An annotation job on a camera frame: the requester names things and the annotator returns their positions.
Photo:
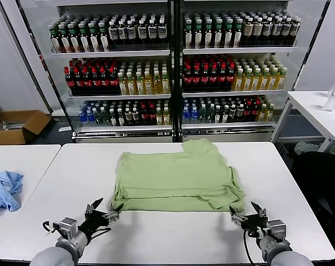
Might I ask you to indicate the small brown tea bottle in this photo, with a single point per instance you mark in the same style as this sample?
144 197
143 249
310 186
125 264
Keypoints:
136 118
232 115
240 115
128 118

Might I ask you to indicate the small red cap cola bottle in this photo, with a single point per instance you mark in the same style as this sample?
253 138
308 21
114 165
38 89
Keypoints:
248 113
143 117
255 113
151 117

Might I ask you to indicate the green cap tea bottle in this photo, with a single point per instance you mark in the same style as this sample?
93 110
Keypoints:
218 36
104 40
228 35
208 36
75 41
85 41
198 36
65 41
238 35
95 40
56 41
188 36

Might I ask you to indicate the beige label dark bottle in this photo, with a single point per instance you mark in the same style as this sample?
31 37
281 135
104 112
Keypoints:
248 30
257 30

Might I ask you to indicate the glass drinks display cabinet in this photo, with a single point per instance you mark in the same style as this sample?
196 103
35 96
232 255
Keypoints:
114 53

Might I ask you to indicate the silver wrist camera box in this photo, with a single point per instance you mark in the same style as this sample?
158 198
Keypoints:
67 225
277 228

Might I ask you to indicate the crumpled light blue cloth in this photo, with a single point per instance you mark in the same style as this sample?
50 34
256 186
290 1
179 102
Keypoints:
4 194

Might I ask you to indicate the grey metal rods bundle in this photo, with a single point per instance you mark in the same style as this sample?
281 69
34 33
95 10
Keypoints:
12 125

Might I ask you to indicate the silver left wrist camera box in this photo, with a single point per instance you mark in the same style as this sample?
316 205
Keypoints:
67 225

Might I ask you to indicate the brown cardboard box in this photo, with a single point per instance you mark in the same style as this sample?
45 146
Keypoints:
12 135

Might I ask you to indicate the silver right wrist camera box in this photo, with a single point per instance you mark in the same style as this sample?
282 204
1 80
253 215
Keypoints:
277 228

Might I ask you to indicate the small blue water bottle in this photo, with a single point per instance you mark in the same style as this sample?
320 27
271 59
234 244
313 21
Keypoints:
186 116
90 119
194 116
82 119

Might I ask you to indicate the white side table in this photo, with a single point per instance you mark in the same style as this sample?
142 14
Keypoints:
317 110

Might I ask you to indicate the white shelf with bottles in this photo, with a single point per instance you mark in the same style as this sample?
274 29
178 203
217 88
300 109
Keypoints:
239 50

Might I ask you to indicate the blue label dark bottle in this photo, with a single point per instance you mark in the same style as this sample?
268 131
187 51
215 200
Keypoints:
113 33
295 28
123 32
142 32
277 30
132 32
267 30
286 29
152 31
162 31

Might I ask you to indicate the grey cloth bundle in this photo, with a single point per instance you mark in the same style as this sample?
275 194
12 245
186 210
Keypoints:
304 148

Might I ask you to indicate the small green tinted bottle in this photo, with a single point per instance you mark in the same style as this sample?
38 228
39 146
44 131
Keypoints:
217 115
209 116
120 119
225 115
97 119
112 119
202 116

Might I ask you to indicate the white floor scrap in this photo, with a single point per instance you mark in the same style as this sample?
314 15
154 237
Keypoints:
65 129

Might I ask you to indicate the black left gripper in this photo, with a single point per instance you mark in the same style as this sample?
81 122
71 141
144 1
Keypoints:
95 223

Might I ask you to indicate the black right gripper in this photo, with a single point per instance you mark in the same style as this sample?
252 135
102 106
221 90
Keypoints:
254 225

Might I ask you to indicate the light green t-shirt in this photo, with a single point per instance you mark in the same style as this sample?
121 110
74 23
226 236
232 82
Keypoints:
170 177

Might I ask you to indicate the small yellow juice bottle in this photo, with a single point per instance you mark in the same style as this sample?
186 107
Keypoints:
263 114
159 117
166 117
270 113

